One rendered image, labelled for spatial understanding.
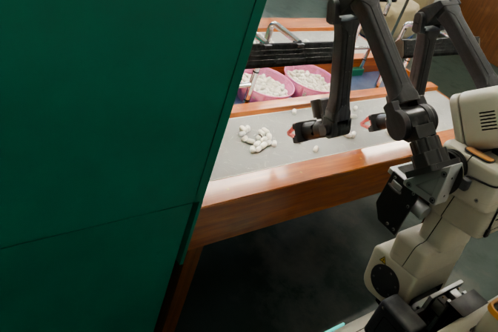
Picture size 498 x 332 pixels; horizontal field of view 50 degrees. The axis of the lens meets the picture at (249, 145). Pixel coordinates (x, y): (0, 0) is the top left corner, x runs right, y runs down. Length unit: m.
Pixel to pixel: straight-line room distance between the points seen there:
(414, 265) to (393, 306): 0.13
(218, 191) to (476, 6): 5.44
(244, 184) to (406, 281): 0.56
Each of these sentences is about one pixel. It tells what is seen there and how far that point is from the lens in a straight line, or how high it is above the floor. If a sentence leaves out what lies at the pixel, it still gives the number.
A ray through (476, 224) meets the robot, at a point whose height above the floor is 1.06.
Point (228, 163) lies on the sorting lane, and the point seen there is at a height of 0.74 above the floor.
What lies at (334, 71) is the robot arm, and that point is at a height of 1.19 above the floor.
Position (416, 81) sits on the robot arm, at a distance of 1.98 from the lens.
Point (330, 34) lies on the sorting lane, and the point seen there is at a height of 0.74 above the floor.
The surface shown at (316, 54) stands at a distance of 1.98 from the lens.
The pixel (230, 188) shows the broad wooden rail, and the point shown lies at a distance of 1.69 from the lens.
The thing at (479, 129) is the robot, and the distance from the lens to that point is 1.43.
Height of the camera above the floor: 1.81
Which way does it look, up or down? 33 degrees down
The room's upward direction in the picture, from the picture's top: 20 degrees clockwise
